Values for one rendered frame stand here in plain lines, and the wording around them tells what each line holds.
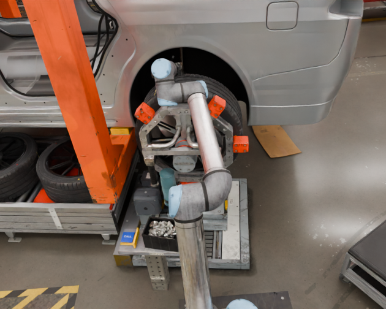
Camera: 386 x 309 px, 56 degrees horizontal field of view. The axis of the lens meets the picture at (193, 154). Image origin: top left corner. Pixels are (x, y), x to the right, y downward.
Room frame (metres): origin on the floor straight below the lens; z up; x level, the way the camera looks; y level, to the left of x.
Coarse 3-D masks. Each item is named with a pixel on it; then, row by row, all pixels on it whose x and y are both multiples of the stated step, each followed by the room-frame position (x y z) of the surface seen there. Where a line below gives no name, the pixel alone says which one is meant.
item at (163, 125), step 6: (156, 126) 2.02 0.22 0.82; (162, 126) 1.84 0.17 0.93; (168, 126) 1.83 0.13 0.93; (192, 126) 1.81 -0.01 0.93; (150, 132) 1.85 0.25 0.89; (156, 132) 1.98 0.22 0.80; (174, 132) 1.82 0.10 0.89; (180, 132) 1.86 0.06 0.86; (222, 132) 1.78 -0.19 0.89; (150, 138) 1.84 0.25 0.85; (156, 138) 1.85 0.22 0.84; (162, 138) 1.84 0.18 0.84; (168, 138) 1.83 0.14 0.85; (174, 144) 1.84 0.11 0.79; (222, 150) 1.80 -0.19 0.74; (162, 156) 1.84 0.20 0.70; (168, 156) 1.88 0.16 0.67; (198, 156) 1.80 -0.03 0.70; (222, 156) 1.76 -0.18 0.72; (168, 162) 1.82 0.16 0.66; (198, 162) 1.85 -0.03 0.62; (198, 168) 1.79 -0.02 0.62
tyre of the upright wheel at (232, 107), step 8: (176, 80) 1.94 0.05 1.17; (184, 80) 1.92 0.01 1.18; (192, 80) 1.92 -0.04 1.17; (200, 80) 1.92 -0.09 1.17; (208, 80) 1.95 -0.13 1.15; (152, 88) 2.03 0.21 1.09; (208, 88) 1.85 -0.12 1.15; (216, 88) 1.88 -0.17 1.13; (224, 88) 1.94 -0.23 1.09; (152, 96) 1.88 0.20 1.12; (208, 96) 1.77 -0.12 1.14; (224, 96) 1.85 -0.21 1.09; (232, 96) 1.93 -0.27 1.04; (152, 104) 1.82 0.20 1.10; (232, 104) 1.83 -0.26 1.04; (224, 112) 1.75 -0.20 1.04; (232, 112) 1.76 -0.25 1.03; (240, 112) 1.89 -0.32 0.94; (232, 120) 1.75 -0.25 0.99; (240, 120) 1.80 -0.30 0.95; (136, 128) 1.84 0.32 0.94; (240, 128) 1.75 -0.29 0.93; (136, 136) 1.84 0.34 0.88
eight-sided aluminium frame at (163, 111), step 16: (160, 112) 1.72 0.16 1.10; (176, 112) 1.71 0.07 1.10; (144, 128) 1.74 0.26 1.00; (224, 128) 1.67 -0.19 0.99; (144, 144) 1.74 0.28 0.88; (144, 160) 1.74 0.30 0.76; (160, 160) 1.79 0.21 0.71; (224, 160) 1.69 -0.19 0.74; (176, 176) 1.73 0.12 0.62; (192, 176) 1.71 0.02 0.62
